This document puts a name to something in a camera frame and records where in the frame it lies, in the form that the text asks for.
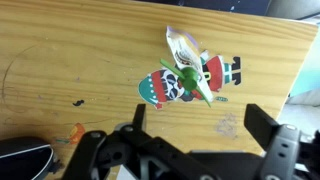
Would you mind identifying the black mustache sticker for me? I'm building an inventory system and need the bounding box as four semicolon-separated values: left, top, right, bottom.
72;99;86;108

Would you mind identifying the orange sticker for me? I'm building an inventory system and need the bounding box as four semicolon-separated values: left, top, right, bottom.
68;122;86;145

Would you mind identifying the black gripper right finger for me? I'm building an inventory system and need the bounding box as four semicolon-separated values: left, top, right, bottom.
244;103;320;180

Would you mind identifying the elf hat sticker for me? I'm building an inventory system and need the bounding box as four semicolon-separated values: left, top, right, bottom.
138;68;188;110

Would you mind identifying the black bowl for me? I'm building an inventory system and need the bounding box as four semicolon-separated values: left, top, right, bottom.
0;136;64;180

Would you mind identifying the dark blue rug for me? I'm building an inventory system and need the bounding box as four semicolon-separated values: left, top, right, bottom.
136;0;273;17

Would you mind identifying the wooden table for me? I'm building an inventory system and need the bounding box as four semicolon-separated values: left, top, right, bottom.
0;0;319;180

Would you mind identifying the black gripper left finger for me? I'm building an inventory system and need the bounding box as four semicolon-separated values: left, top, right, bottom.
61;103;214;180

